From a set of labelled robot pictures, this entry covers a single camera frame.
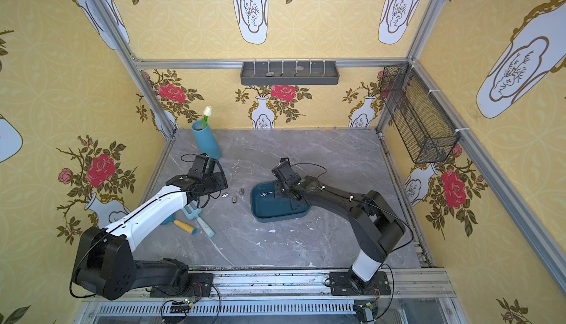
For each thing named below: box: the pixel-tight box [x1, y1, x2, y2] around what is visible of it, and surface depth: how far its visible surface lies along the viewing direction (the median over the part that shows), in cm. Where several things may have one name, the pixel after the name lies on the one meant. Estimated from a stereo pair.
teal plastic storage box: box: [250, 181, 312, 224], surface depth 92 cm
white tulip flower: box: [201, 105, 213, 129], surface depth 90 cm
